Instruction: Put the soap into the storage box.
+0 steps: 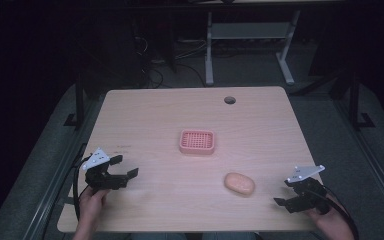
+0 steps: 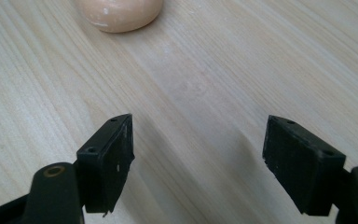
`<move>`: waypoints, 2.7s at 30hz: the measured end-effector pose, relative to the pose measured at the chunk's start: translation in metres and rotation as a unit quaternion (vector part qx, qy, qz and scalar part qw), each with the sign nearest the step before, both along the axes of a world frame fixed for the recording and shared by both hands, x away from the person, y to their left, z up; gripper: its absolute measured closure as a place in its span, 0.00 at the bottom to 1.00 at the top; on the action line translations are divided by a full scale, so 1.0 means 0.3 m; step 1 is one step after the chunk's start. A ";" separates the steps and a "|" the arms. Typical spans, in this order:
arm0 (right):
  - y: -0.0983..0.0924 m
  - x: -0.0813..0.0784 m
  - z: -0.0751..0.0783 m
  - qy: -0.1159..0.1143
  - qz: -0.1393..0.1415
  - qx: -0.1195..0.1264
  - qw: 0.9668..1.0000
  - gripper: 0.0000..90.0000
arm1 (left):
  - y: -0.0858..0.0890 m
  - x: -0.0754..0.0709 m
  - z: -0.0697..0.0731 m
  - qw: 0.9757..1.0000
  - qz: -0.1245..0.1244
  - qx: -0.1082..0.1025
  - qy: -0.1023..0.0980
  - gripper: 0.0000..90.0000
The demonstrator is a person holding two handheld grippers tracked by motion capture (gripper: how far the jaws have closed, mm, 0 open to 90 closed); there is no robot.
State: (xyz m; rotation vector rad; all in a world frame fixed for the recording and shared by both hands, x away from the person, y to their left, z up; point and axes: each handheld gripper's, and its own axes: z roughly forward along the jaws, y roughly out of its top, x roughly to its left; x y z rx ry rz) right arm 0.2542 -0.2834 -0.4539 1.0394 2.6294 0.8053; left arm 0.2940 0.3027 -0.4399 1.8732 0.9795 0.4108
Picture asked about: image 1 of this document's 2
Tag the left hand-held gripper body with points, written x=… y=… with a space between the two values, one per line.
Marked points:
x=97 y=178

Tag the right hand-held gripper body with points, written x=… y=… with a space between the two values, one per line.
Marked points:
x=310 y=193

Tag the pink soap dish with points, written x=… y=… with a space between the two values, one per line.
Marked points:
x=197 y=142

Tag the person's left hand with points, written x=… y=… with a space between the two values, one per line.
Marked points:
x=91 y=205

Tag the person's right hand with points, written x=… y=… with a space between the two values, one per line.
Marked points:
x=330 y=221

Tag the black metal stand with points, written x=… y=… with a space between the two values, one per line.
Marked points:
x=79 y=100
x=355 y=100

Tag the aluminium floor rail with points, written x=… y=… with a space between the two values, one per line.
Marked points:
x=55 y=180
x=370 y=156

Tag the white desk frame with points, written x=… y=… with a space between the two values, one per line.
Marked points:
x=246 y=30

